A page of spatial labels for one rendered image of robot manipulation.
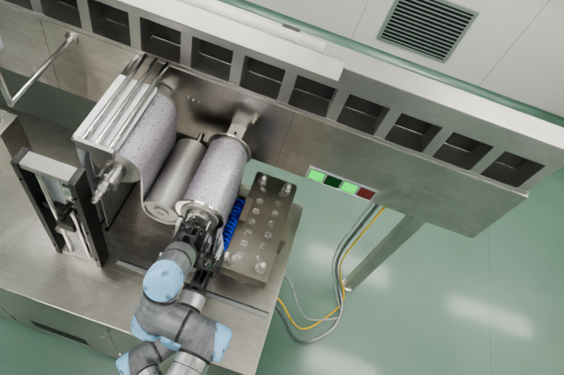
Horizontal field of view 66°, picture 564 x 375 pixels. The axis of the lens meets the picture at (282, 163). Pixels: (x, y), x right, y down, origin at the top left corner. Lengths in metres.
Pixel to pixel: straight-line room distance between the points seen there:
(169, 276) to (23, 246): 0.83
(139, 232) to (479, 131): 1.15
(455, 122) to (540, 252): 2.39
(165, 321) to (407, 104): 0.80
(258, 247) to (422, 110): 0.69
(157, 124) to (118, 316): 0.64
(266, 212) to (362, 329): 1.27
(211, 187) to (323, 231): 1.61
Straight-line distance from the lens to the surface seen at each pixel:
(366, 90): 1.20
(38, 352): 2.52
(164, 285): 0.96
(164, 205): 1.32
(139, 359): 1.37
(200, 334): 1.02
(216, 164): 1.30
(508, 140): 1.31
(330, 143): 1.37
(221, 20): 0.67
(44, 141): 1.91
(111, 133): 1.21
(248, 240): 1.51
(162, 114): 1.31
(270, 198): 1.60
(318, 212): 2.84
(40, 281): 1.64
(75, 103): 1.76
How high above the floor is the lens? 2.39
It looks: 54 degrees down
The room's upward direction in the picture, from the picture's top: 21 degrees clockwise
